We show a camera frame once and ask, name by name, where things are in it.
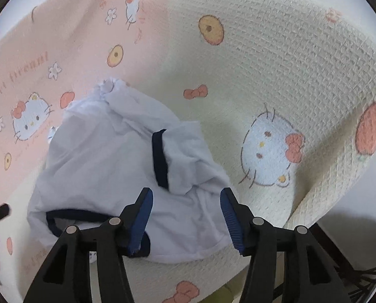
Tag pink and cream printed blanket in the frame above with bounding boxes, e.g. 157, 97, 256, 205
0, 0, 376, 303

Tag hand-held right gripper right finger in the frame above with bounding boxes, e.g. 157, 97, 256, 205
220, 187, 346, 303

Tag white garment with strap loops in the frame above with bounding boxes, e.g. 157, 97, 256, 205
93, 77, 127, 102

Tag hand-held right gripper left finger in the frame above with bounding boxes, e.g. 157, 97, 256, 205
32, 188, 154, 303

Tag white navy trimmed t-shirt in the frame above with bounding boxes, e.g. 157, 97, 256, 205
26, 82, 239, 264

